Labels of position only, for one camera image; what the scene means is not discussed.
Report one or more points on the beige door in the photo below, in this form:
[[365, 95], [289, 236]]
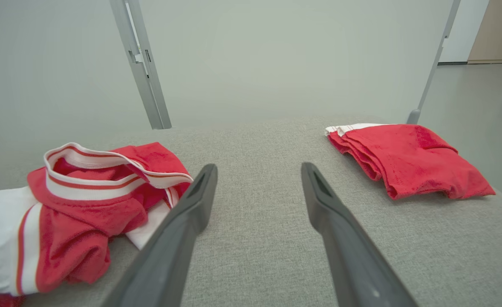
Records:
[[498, 30]]

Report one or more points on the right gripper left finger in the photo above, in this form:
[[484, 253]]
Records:
[[165, 264]]

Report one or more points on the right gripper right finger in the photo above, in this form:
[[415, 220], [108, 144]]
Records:
[[353, 264]]

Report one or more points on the grey partition post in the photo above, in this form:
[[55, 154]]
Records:
[[144, 91], [413, 117], [157, 91]]

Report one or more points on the red Bulls 23 jersey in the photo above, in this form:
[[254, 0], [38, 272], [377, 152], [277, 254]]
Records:
[[76, 230]]

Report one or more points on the red shorts with white trim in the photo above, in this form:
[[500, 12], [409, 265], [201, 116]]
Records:
[[417, 162]]

